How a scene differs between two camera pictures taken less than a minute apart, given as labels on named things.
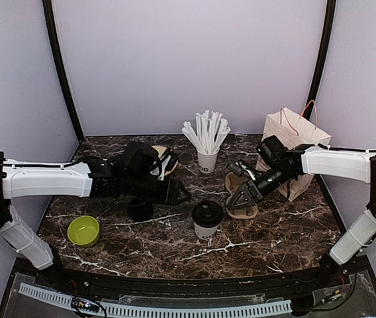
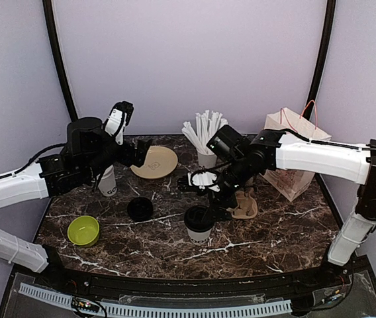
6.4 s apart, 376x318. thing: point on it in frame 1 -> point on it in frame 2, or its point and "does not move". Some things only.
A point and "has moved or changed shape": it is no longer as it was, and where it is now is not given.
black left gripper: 170,195 -> 129,159
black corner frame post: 322,58 does not move
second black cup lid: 140,211 does not move
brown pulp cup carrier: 233,182 does not move
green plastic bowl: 83,230 does not move
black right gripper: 253,195 -> 217,199
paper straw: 224,122 -> 189,131
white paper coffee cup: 205,233 -> 198,238
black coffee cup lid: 207,213 has moved or changed shape
